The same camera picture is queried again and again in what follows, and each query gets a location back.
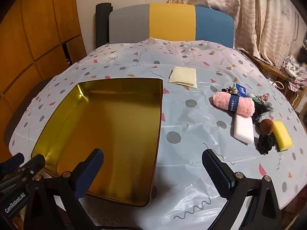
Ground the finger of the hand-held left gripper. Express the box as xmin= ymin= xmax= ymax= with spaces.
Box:
xmin=0 ymin=154 xmax=46 ymax=190
xmin=0 ymin=153 xmax=25 ymax=174

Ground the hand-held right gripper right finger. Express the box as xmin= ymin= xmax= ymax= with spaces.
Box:
xmin=202 ymin=149 xmax=283 ymax=230

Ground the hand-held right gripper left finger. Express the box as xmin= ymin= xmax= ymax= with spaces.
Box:
xmin=24 ymin=149 xmax=105 ymax=230

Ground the gold metal tin box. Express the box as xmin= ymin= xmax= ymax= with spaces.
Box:
xmin=31 ymin=78 xmax=164 ymax=207

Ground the white sponge block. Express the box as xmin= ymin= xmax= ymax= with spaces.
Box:
xmin=231 ymin=115 xmax=255 ymax=145

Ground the black scrunchie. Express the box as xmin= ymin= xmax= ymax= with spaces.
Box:
xmin=257 ymin=134 xmax=276 ymax=155

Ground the brown wooden ball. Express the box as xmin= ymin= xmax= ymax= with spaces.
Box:
xmin=260 ymin=119 xmax=274 ymax=135

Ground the pink towel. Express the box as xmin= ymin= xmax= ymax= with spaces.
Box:
xmin=213 ymin=91 xmax=256 ymax=118

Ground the yellow sponge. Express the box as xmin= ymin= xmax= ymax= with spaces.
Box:
xmin=273 ymin=121 xmax=293 ymax=152

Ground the black beaded hair piece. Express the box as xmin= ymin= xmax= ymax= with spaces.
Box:
xmin=221 ymin=87 xmax=274 ymax=124

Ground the patterned light blue tablecloth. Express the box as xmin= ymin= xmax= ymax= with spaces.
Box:
xmin=3 ymin=38 xmax=304 ymax=230

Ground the small green blue toy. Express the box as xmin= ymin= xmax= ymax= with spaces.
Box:
xmin=234 ymin=83 xmax=248 ymax=97

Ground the patterned scrunchie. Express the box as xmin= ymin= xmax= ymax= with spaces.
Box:
xmin=255 ymin=93 xmax=270 ymax=104

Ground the cream square cloth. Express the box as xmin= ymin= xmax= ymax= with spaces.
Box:
xmin=168 ymin=66 xmax=197 ymax=88

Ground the wooden side table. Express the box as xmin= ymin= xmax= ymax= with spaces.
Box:
xmin=240 ymin=49 xmax=288 ymax=82

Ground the orange wooden cabinet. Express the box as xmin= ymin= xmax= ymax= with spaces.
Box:
xmin=0 ymin=0 xmax=87 ymax=154

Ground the floral cloth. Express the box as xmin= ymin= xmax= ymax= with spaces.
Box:
xmin=282 ymin=55 xmax=307 ymax=91

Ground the grey yellow blue chair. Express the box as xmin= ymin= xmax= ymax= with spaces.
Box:
xmin=108 ymin=3 xmax=234 ymax=49

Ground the beige patterned curtain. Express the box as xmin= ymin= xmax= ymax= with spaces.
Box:
xmin=168 ymin=0 xmax=307 ymax=66

